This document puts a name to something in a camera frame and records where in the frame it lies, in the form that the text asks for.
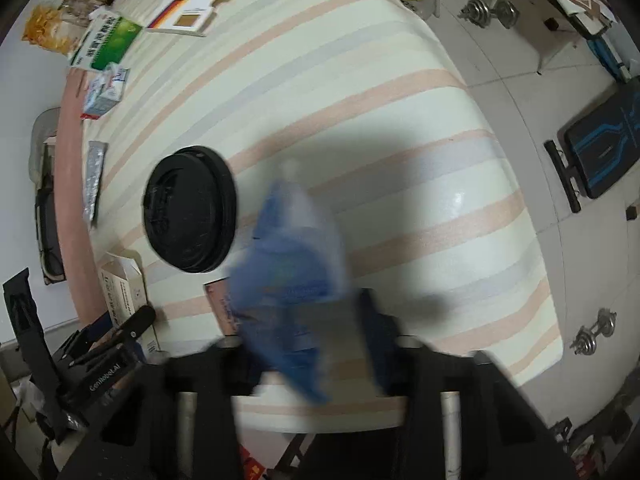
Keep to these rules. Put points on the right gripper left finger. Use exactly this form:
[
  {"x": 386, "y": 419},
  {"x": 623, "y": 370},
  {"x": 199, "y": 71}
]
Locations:
[{"x": 224, "y": 370}]

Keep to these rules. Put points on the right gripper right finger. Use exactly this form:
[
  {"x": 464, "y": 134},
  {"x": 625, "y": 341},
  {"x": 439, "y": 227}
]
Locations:
[{"x": 406, "y": 367}]

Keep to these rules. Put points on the blue plastic wrapper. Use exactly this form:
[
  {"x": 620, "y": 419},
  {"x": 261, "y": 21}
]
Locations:
[{"x": 296, "y": 259}]

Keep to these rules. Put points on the green white medicine box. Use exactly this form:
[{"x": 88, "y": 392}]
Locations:
[{"x": 107, "y": 39}]

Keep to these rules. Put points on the pink brown tablecloth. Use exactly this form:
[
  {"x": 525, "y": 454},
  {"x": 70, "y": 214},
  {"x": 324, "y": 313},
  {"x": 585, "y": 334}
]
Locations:
[{"x": 73, "y": 235}]

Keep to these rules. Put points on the open white cardboard box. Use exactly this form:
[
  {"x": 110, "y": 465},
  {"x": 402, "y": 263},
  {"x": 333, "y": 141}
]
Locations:
[{"x": 124, "y": 291}]

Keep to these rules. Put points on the pink card on table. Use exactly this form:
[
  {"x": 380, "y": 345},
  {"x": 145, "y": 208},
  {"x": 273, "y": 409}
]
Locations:
[{"x": 217, "y": 295}]

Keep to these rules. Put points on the chrome dumbbell near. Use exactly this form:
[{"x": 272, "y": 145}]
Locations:
[{"x": 586, "y": 341}]

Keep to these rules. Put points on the chrome dumbbell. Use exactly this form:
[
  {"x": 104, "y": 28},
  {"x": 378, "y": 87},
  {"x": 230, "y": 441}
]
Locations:
[
  {"x": 586, "y": 341},
  {"x": 480, "y": 14}
]

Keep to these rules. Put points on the black plastic cup lid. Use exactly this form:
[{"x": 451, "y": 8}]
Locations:
[{"x": 190, "y": 209}]

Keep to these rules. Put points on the silver foil sachet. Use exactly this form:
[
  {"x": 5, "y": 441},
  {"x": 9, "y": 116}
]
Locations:
[{"x": 92, "y": 182}]

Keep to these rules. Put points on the grey folding chair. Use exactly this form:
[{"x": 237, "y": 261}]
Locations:
[{"x": 41, "y": 173}]

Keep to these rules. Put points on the small blue white carton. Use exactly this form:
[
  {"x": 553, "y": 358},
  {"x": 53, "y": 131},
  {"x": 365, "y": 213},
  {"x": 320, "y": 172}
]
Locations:
[{"x": 105, "y": 91}]

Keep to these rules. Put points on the black blue workout bench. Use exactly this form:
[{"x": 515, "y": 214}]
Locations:
[{"x": 600, "y": 147}]

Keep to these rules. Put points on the yellow chips bag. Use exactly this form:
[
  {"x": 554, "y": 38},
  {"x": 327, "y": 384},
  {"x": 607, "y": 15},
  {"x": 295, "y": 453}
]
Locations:
[{"x": 47, "y": 29}]

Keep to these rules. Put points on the german flag paper box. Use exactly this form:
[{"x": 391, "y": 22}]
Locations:
[{"x": 183, "y": 17}]

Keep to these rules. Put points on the chrome dumbbell far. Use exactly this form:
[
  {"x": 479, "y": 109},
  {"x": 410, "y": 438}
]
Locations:
[{"x": 480, "y": 14}]

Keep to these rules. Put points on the white chair with clothes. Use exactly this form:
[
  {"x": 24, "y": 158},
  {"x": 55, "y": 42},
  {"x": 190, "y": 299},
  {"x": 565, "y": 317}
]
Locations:
[{"x": 592, "y": 22}]

